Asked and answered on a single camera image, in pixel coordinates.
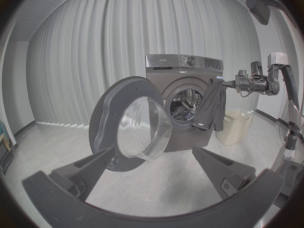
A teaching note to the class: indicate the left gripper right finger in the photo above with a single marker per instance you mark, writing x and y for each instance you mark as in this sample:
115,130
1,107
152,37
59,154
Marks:
220,172

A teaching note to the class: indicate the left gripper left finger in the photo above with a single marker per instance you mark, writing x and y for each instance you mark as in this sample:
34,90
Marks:
83,172

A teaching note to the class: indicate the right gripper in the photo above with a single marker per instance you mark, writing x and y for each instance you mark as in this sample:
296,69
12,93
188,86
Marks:
254,85

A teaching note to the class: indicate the black shirt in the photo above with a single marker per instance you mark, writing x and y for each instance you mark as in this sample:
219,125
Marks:
210,108

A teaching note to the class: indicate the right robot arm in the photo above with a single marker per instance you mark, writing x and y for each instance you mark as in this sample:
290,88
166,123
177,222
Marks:
291,84

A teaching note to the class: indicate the cream laundry basket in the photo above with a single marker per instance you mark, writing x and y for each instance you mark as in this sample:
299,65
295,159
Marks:
236,129

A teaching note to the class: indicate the heap of dark clothes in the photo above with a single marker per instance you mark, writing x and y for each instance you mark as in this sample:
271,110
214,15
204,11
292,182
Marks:
179,113

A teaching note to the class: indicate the grey washing machine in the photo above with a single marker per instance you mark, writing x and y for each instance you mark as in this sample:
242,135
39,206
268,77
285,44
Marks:
166,84

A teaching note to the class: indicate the washing machine door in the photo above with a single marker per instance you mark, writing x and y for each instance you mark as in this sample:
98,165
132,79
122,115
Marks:
111,108

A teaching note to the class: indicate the white curtain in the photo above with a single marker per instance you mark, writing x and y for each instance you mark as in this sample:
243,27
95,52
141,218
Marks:
95,56

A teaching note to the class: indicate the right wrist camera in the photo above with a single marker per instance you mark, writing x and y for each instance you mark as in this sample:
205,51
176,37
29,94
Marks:
242,73

